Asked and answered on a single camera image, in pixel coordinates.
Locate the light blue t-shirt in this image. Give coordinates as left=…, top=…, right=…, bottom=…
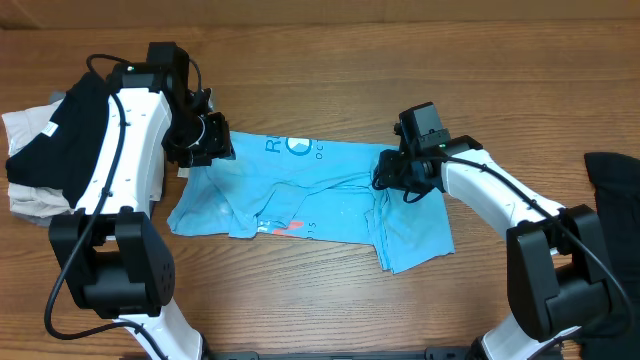
left=167, top=132, right=455, bottom=274

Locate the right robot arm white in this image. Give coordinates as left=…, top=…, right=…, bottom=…
left=373, top=131, right=635, bottom=359

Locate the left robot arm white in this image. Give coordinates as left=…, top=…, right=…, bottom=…
left=44, top=42, right=235, bottom=359

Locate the folded black garment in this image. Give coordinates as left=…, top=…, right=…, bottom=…
left=5, top=72, right=110, bottom=208

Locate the folded beige garment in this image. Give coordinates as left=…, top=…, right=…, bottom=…
left=2, top=90, right=172, bottom=219

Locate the black garment at right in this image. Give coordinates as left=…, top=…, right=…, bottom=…
left=580, top=152, right=639, bottom=360

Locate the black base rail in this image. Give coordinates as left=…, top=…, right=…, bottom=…
left=202, top=347, right=487, bottom=360

